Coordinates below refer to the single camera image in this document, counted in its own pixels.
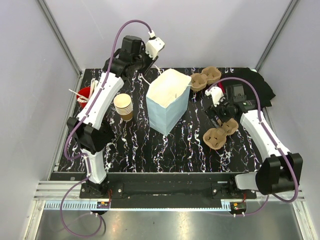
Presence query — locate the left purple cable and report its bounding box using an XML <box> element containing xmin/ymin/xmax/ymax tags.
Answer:
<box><xmin>59</xmin><ymin>19</ymin><xmax>157</xmax><ymax>238</ymax></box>

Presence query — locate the red cup with stirrers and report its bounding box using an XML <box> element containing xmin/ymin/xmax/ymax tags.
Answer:
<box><xmin>69</xmin><ymin>78</ymin><xmax>99</xmax><ymax>109</ymax></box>

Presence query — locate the black cloth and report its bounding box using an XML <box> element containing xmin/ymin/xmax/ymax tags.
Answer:
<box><xmin>221</xmin><ymin>67</ymin><xmax>276</xmax><ymax>108</ymax></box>

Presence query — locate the stack of pulp cup carriers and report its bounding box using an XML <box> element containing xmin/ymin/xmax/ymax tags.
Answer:
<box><xmin>188</xmin><ymin>66</ymin><xmax>222</xmax><ymax>92</ymax></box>

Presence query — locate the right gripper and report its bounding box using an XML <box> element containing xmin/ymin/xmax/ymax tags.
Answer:
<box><xmin>204</xmin><ymin>93</ymin><xmax>233</xmax><ymax>129</ymax></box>

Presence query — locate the light blue paper bag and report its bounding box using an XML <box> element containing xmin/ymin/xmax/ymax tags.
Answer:
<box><xmin>146</xmin><ymin>68</ymin><xmax>192</xmax><ymax>136</ymax></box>

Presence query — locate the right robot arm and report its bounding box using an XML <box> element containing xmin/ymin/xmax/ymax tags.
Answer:
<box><xmin>203</xmin><ymin>84</ymin><xmax>303</xmax><ymax>199</ymax></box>

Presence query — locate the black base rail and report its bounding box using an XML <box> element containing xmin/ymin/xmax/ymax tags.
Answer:
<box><xmin>79</xmin><ymin>172</ymin><xmax>257</xmax><ymax>211</ymax></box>

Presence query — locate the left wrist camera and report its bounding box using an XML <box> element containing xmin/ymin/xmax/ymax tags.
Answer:
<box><xmin>145</xmin><ymin>30</ymin><xmax>165</xmax><ymax>60</ymax></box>

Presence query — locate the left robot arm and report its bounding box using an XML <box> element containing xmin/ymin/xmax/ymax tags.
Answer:
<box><xmin>66</xmin><ymin>35</ymin><xmax>165</xmax><ymax>198</ymax></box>

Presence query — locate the single pulp cup carrier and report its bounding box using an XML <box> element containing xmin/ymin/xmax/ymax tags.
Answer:
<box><xmin>202</xmin><ymin>118</ymin><xmax>239</xmax><ymax>150</ymax></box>

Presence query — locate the stack of paper cups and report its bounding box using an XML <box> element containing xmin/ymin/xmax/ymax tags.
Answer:
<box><xmin>113</xmin><ymin>93</ymin><xmax>133</xmax><ymax>122</ymax></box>

